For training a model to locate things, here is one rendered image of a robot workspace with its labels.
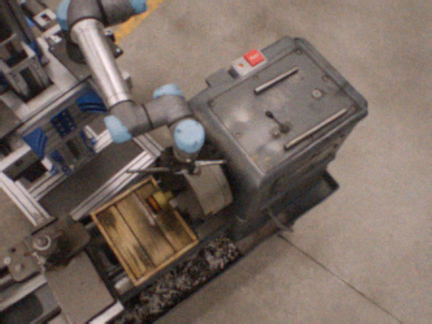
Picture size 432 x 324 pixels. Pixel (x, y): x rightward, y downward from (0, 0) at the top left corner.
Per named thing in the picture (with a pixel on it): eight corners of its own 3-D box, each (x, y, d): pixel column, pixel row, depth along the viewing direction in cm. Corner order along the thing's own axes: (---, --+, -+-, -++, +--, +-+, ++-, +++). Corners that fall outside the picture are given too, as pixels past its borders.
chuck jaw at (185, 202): (193, 185, 157) (211, 208, 153) (193, 190, 162) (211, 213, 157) (168, 201, 155) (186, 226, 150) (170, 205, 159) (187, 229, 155)
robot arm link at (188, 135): (197, 111, 107) (210, 140, 105) (193, 125, 117) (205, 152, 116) (169, 121, 105) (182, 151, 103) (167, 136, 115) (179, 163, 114)
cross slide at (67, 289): (63, 213, 170) (59, 210, 166) (117, 303, 157) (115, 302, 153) (24, 237, 165) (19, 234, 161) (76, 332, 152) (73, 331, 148)
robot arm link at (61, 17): (59, 26, 166) (47, 0, 154) (92, 16, 169) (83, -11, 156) (68, 49, 162) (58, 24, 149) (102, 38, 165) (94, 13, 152)
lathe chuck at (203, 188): (176, 152, 180) (181, 127, 149) (218, 213, 175) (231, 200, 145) (158, 163, 177) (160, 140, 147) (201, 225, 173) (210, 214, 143)
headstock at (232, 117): (279, 81, 207) (296, 25, 172) (344, 151, 193) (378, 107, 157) (180, 142, 192) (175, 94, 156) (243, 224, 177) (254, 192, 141)
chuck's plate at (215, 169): (183, 148, 180) (189, 122, 150) (225, 208, 176) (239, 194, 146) (176, 152, 180) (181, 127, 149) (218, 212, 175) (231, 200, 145)
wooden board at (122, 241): (152, 177, 184) (151, 175, 180) (199, 243, 173) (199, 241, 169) (92, 216, 176) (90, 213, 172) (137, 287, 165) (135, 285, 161)
